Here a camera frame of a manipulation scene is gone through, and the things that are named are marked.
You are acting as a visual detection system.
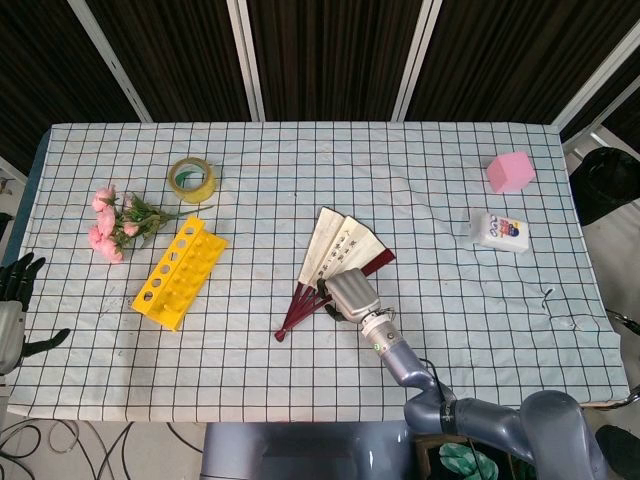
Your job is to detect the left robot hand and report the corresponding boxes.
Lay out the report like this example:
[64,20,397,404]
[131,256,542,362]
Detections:
[0,252,72,377]

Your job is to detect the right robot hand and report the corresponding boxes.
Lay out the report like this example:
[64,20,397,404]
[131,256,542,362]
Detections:
[316,267,382,326]

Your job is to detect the paper folding fan red ribs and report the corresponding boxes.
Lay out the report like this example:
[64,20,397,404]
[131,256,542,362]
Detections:
[273,206,397,344]

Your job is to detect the white grid tablecloth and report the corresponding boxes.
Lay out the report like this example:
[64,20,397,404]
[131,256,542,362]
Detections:
[0,121,630,425]

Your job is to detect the pink artificial flower bunch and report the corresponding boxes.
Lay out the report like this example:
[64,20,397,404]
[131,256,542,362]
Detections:
[88,184,215,265]

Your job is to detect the white printed tissue pack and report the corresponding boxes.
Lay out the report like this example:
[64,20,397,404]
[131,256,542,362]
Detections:
[468,210,531,254]

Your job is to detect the grey robot torso base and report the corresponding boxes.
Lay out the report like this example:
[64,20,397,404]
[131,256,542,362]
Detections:
[199,420,417,480]

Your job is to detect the yellow plastic tube rack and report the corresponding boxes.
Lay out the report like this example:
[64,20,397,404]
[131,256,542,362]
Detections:
[131,215,230,333]

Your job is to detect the yellow tape roll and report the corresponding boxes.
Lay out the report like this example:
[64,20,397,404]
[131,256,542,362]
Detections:
[166,156,222,205]

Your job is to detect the cardboard box with green bag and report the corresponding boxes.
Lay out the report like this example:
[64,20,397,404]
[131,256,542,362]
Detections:
[415,435,539,480]

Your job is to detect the pink foam block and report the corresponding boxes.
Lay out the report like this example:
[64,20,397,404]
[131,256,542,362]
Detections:
[486,151,537,194]

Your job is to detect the black trash bag bin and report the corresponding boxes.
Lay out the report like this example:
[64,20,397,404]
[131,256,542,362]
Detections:
[569,146,640,227]

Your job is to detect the black floor cables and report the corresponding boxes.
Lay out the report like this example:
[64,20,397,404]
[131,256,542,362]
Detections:
[0,418,204,480]

